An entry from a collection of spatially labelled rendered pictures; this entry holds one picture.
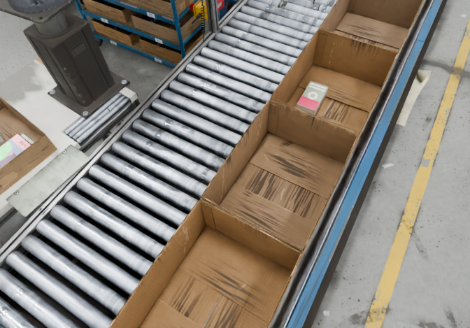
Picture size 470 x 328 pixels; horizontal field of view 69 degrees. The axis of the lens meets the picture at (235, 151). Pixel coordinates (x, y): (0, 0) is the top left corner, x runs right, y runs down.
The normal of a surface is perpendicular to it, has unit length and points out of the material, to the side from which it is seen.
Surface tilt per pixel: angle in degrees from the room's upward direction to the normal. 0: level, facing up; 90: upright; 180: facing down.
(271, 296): 1
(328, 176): 1
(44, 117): 0
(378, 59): 90
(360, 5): 89
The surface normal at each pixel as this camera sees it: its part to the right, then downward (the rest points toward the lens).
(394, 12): -0.51, 0.71
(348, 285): -0.04, -0.56
